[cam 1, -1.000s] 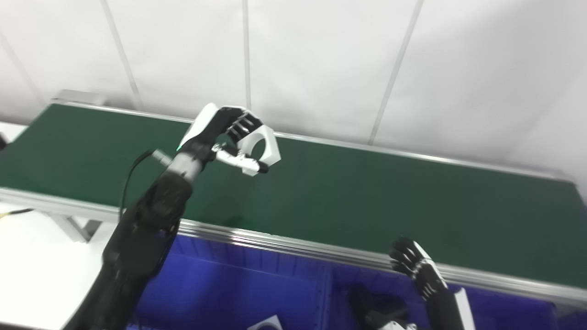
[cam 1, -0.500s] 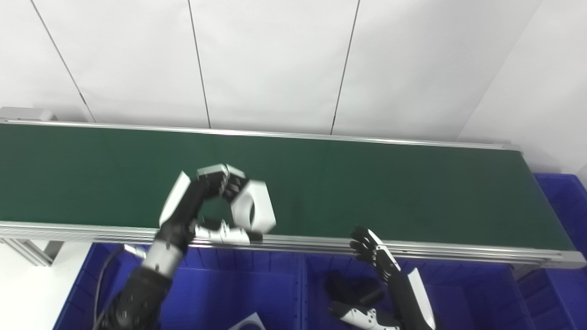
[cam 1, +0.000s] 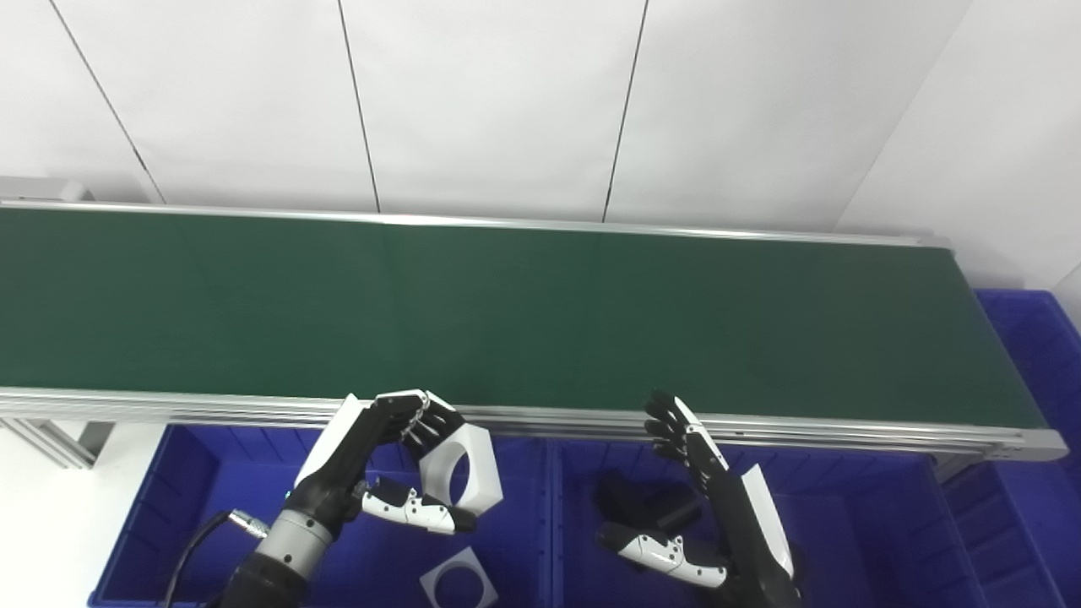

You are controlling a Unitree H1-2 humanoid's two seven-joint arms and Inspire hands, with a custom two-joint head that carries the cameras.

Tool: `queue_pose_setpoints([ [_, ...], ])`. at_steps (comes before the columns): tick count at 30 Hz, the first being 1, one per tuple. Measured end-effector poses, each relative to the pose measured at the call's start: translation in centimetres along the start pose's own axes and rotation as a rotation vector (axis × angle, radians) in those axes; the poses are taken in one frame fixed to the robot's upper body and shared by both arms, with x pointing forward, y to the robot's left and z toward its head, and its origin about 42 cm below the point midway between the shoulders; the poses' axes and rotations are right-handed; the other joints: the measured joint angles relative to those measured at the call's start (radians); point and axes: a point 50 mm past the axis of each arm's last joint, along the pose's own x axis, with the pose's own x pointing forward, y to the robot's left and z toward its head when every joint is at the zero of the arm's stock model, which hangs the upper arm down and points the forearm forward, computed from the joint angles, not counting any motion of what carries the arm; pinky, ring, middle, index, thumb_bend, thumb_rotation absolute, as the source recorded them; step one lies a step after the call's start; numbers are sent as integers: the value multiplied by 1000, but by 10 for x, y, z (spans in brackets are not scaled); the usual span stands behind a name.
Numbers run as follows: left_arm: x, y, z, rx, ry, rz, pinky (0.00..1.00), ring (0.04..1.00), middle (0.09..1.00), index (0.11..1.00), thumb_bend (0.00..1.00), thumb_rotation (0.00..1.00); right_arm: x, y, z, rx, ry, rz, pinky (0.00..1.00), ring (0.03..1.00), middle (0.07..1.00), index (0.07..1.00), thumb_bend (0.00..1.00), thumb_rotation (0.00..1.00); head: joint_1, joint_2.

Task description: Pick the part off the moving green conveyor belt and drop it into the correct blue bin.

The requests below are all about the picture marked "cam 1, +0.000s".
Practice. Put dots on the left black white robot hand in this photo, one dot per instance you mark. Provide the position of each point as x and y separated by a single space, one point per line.
338 473

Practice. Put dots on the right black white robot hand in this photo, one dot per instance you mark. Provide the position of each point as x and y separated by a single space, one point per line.
747 532

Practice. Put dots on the white square part round hole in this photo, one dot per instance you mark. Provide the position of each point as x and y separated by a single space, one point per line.
432 584
481 473

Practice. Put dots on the blue plastic bin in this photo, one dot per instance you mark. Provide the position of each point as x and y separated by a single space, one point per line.
861 532
203 481
1039 380

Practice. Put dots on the black part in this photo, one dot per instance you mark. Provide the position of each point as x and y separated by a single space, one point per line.
633 502

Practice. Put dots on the aluminium conveyor support leg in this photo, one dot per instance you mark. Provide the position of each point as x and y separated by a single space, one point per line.
51 443

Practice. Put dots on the grey conveyor end housing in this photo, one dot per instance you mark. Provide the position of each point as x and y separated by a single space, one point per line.
38 190

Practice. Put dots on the green conveyor belt aluminium frame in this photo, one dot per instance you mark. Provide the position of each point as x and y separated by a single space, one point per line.
507 312

